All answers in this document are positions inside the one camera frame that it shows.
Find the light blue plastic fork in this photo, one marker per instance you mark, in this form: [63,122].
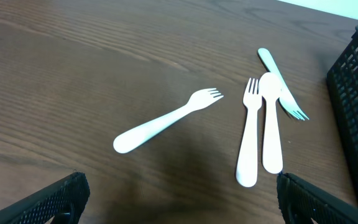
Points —
[286,98]

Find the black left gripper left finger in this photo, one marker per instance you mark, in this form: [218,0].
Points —
[61,202]

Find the white plastic spoon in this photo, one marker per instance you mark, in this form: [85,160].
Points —
[270,88]

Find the white plastic fork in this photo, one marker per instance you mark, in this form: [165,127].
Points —
[246,170]
[133,138]

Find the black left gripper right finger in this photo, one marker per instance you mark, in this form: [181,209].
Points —
[301,202]

